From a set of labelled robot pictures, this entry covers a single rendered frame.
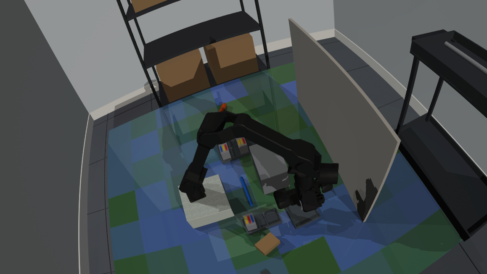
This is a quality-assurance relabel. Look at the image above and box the grey flat panel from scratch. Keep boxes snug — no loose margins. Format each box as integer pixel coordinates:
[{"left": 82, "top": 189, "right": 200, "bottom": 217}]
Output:
[{"left": 288, "top": 18, "right": 401, "bottom": 222}]

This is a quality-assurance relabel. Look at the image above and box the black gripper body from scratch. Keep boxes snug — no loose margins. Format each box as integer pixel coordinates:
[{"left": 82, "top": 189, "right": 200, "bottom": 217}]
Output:
[{"left": 273, "top": 179, "right": 333, "bottom": 209}]

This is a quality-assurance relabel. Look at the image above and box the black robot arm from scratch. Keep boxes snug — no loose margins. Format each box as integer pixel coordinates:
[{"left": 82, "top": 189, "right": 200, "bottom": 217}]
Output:
[{"left": 179, "top": 111, "right": 339, "bottom": 212}]

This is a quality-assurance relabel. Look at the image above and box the tan rectangular block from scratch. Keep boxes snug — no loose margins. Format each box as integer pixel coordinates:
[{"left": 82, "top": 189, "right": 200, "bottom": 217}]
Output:
[{"left": 255, "top": 232, "right": 280, "bottom": 256}]

